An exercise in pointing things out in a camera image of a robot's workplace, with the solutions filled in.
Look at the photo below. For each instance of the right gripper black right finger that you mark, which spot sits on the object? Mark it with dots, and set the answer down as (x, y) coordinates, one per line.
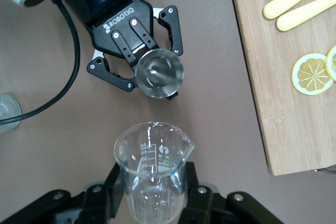
(236, 211)

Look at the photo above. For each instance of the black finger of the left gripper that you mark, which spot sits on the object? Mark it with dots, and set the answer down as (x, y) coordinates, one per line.
(113, 78)
(176, 30)

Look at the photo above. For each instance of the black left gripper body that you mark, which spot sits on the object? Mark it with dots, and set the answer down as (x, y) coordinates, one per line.
(110, 6)

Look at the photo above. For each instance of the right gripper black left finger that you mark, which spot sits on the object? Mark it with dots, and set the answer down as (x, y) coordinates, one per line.
(65, 208)

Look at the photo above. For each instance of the steel cone jigger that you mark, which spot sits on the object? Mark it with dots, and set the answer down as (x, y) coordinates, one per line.
(159, 73)

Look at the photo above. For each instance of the clear glass measuring beaker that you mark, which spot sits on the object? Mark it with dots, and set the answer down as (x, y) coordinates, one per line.
(155, 155)

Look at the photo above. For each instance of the brown table cover sheet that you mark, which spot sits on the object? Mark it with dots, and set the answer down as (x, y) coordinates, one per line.
(210, 129)

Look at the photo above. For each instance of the wooden cutting board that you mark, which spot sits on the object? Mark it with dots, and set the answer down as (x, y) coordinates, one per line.
(288, 129)

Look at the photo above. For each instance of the green sleeved glass bottle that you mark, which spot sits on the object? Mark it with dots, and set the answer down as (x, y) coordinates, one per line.
(8, 113)

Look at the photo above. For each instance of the yellow plastic fork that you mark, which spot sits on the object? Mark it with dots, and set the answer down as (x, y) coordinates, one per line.
(302, 15)

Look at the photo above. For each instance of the yellow lemon slice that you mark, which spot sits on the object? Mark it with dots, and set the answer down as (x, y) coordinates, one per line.
(312, 74)
(332, 64)

